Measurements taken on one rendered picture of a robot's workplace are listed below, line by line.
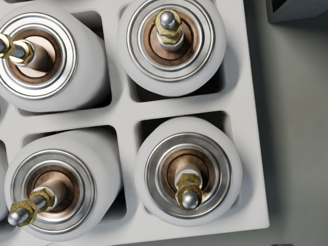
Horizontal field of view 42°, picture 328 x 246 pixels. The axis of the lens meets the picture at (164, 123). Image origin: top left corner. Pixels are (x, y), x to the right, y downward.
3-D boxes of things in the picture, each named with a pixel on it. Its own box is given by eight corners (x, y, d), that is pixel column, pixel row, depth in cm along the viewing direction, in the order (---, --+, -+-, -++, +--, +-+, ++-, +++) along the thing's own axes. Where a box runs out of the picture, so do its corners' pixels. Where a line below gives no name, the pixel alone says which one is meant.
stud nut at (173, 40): (167, 16, 33) (167, 13, 33) (185, 28, 33) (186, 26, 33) (153, 37, 34) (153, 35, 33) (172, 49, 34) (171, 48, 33)
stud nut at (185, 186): (186, 176, 29) (186, 178, 28) (207, 189, 29) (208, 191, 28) (171, 200, 29) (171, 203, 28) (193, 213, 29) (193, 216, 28)
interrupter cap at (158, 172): (226, 222, 37) (227, 224, 37) (140, 212, 38) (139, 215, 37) (235, 136, 37) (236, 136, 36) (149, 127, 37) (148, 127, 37)
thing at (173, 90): (164, 6, 54) (155, -41, 36) (227, 49, 54) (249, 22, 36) (122, 70, 55) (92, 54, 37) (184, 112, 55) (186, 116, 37)
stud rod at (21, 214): (53, 201, 36) (19, 228, 29) (42, 199, 36) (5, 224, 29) (55, 190, 36) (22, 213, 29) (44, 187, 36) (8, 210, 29)
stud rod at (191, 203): (186, 172, 35) (187, 191, 27) (196, 178, 35) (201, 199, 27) (179, 182, 35) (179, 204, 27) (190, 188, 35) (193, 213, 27)
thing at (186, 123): (219, 192, 55) (237, 235, 37) (145, 184, 55) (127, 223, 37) (227, 117, 55) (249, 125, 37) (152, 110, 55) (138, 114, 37)
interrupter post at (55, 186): (65, 206, 38) (54, 216, 35) (39, 200, 38) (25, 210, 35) (71, 180, 38) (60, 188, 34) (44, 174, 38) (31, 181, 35)
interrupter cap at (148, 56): (158, -23, 37) (158, -26, 36) (232, 26, 37) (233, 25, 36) (110, 51, 37) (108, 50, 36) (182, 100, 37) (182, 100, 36)
